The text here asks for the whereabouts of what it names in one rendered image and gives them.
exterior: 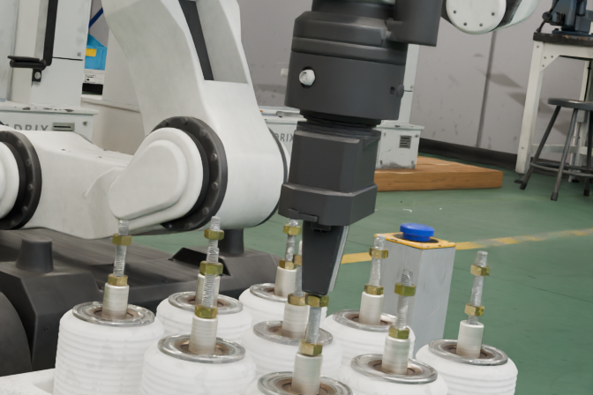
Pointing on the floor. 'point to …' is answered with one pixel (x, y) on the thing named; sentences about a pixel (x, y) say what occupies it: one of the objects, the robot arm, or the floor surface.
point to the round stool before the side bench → (565, 146)
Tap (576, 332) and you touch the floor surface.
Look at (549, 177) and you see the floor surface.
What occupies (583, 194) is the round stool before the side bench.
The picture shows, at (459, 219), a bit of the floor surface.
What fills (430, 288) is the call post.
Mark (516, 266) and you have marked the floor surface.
